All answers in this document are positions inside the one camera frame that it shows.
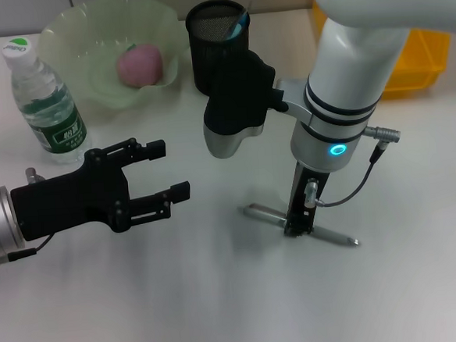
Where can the yellow plastic bin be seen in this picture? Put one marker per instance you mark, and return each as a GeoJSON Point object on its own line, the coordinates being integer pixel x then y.
{"type": "Point", "coordinates": [420, 67]}

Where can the blue capped scissors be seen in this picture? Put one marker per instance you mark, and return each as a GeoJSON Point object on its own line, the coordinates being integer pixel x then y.
{"type": "Point", "coordinates": [241, 23]}

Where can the clear plastic ruler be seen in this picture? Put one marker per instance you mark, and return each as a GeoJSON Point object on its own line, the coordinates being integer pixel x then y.
{"type": "Point", "coordinates": [237, 21]}

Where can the pink peach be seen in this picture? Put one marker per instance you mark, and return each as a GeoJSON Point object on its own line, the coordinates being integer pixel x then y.
{"type": "Point", "coordinates": [138, 67]}

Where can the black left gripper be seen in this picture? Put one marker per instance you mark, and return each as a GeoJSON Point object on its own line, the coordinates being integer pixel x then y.
{"type": "Point", "coordinates": [69, 201]}

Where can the clear green-label water bottle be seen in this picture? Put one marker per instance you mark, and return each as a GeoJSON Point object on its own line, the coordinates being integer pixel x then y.
{"type": "Point", "coordinates": [47, 101]}

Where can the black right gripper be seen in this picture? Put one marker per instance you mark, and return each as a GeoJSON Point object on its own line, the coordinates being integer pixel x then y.
{"type": "Point", "coordinates": [305, 189]}

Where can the grey ballpoint pen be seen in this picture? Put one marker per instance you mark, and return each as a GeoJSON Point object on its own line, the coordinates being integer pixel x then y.
{"type": "Point", "coordinates": [262, 213]}

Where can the pale green fruit bowl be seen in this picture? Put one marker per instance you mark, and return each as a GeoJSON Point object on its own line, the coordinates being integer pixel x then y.
{"type": "Point", "coordinates": [86, 51]}

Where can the black mesh pen holder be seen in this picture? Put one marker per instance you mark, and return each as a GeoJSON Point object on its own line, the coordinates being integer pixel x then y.
{"type": "Point", "coordinates": [211, 39]}

